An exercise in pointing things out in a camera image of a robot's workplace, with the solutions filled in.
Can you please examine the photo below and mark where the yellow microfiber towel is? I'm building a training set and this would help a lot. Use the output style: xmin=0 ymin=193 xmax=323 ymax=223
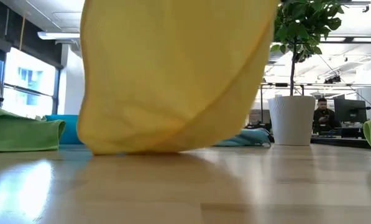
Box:
xmin=77 ymin=0 xmax=280 ymax=156

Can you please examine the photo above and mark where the blue microfiber towel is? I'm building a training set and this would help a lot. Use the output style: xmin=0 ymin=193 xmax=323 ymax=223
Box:
xmin=214 ymin=128 xmax=272 ymax=148

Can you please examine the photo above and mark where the teal plastic bin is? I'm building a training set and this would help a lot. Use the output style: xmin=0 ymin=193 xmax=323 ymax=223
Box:
xmin=45 ymin=114 xmax=84 ymax=146

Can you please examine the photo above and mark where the grass green microfiber towel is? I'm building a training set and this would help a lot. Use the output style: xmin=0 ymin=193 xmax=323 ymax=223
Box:
xmin=0 ymin=105 xmax=66 ymax=153

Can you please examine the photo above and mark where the white ribbed plant pot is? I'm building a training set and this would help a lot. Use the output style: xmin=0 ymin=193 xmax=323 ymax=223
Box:
xmin=267 ymin=95 xmax=316 ymax=146

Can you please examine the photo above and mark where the person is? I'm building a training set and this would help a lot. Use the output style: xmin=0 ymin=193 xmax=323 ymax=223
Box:
xmin=312 ymin=98 xmax=340 ymax=134

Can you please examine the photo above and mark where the green leafy plant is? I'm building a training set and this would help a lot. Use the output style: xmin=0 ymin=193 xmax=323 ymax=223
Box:
xmin=270 ymin=0 xmax=344 ymax=96

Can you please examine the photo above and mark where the long ceiling light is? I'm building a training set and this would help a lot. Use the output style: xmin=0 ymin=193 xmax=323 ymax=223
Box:
xmin=37 ymin=30 xmax=80 ymax=40

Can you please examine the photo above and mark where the large window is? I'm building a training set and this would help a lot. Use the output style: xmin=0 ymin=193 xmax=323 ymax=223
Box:
xmin=0 ymin=46 xmax=63 ymax=119

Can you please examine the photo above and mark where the dark office desk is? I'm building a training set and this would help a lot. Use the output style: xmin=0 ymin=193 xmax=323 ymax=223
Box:
xmin=311 ymin=133 xmax=371 ymax=149

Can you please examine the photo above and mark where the black computer monitor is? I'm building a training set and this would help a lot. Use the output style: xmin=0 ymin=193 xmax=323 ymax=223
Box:
xmin=333 ymin=98 xmax=368 ymax=124

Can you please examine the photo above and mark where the yellow hanging strap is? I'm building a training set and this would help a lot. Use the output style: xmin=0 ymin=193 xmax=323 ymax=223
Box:
xmin=19 ymin=15 xmax=27 ymax=50

